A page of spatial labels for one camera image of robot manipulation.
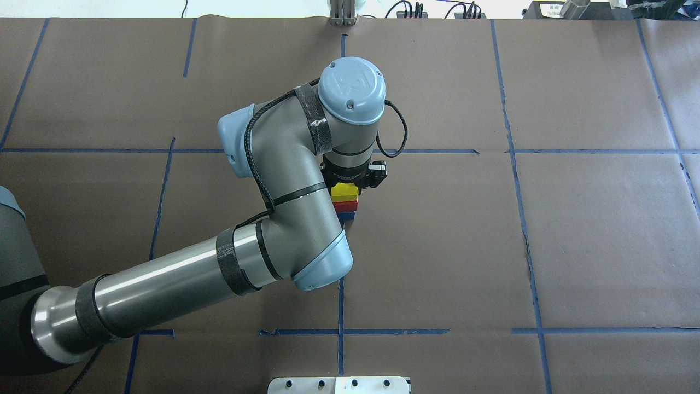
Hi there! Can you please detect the metal cup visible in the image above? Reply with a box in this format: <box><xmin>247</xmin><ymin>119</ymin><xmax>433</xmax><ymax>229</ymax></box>
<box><xmin>559</xmin><ymin>0</ymin><xmax>591</xmax><ymax>20</ymax></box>

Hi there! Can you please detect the yellow wooden block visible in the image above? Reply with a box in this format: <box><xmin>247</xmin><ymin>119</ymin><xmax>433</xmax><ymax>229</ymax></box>
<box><xmin>330</xmin><ymin>182</ymin><xmax>359</xmax><ymax>204</ymax></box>

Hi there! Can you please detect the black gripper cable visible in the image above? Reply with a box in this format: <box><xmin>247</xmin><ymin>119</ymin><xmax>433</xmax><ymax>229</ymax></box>
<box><xmin>235</xmin><ymin>79</ymin><xmax>409</xmax><ymax>228</ymax></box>

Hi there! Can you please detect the white mount base plate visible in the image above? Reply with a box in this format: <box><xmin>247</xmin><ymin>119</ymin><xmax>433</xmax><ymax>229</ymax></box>
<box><xmin>267</xmin><ymin>376</ymin><xmax>412</xmax><ymax>393</ymax></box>

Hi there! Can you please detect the black power strip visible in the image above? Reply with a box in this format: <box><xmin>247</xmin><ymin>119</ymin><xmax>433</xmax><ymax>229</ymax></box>
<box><xmin>450</xmin><ymin>2</ymin><xmax>486</xmax><ymax>19</ymax></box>
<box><xmin>390</xmin><ymin>1</ymin><xmax>428</xmax><ymax>19</ymax></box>

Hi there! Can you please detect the red wooden block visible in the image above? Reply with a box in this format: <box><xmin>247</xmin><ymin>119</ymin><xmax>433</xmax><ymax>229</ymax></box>
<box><xmin>333</xmin><ymin>200</ymin><xmax>359</xmax><ymax>213</ymax></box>

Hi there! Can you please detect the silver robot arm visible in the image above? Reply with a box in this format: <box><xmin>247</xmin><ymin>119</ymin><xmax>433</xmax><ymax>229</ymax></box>
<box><xmin>2</xmin><ymin>57</ymin><xmax>389</xmax><ymax>376</ymax></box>

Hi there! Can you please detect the blue wooden block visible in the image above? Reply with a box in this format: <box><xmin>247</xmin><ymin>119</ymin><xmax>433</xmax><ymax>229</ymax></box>
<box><xmin>336</xmin><ymin>211</ymin><xmax>357</xmax><ymax>222</ymax></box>

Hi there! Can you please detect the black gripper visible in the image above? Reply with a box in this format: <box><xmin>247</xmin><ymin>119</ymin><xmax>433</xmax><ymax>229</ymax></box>
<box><xmin>320</xmin><ymin>157</ymin><xmax>388</xmax><ymax>190</ymax></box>

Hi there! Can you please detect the aluminium frame post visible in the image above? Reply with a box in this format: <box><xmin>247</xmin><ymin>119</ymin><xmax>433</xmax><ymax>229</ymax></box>
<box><xmin>328</xmin><ymin>0</ymin><xmax>357</xmax><ymax>26</ymax></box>

